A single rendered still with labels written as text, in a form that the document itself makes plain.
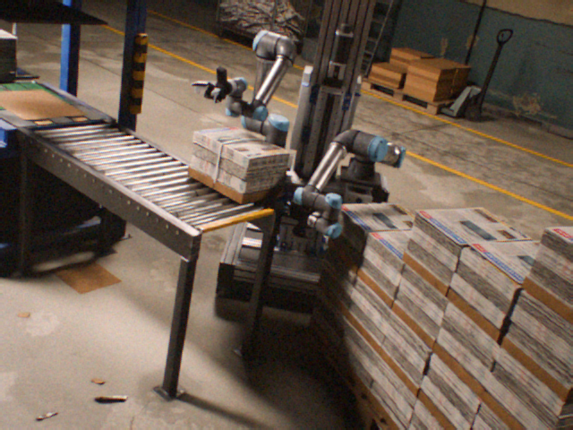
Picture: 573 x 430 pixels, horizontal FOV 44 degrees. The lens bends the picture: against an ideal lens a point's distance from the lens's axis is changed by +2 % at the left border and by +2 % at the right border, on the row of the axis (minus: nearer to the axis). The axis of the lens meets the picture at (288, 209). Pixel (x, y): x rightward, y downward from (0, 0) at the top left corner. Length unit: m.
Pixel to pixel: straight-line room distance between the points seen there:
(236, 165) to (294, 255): 1.12
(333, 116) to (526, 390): 1.89
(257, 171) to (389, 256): 0.71
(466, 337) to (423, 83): 6.90
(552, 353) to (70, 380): 2.02
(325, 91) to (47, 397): 1.99
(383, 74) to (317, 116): 5.90
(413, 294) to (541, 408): 0.71
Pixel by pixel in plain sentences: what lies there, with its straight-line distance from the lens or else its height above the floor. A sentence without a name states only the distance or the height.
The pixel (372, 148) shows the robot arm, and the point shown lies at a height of 1.13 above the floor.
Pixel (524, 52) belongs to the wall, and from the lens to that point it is 9.94.
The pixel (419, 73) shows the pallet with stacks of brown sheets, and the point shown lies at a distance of 9.40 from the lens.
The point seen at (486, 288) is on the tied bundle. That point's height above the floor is 0.98.
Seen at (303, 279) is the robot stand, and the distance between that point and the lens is 3.90.
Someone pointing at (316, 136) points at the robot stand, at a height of 0.97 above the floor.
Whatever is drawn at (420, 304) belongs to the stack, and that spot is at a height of 0.73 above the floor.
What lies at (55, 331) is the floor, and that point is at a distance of 3.66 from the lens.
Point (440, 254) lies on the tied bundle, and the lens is 2.76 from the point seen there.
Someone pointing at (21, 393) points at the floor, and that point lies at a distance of 3.29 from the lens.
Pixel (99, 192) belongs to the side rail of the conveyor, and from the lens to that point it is 3.32.
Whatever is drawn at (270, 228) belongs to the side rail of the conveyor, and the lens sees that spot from 3.24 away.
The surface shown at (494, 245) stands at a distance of 2.72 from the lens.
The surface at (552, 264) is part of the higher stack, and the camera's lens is 2.38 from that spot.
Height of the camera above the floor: 2.06
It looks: 23 degrees down
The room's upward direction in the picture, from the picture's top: 11 degrees clockwise
